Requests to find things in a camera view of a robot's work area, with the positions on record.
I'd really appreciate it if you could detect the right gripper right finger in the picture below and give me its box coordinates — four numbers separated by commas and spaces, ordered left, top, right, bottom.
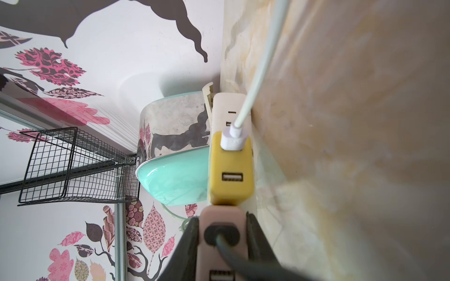
245, 212, 281, 281

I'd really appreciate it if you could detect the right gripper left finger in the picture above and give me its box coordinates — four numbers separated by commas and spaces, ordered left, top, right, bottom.
158, 217, 199, 281

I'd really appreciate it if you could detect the black charging cable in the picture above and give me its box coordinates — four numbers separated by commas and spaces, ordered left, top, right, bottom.
203, 224, 317, 281

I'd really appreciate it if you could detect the white power strip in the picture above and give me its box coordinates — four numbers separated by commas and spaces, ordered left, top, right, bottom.
210, 92, 257, 213

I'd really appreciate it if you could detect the yellow charger adapter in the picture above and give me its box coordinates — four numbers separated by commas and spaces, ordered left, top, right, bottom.
208, 132, 255, 206

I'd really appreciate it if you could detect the mint green toaster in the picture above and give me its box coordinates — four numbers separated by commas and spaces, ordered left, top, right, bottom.
135, 91, 210, 206

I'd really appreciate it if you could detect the white charging cable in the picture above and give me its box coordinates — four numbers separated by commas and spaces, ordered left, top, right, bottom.
220, 0, 292, 152

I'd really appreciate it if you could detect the black wire basket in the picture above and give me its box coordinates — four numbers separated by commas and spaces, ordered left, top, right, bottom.
18, 127, 139, 206

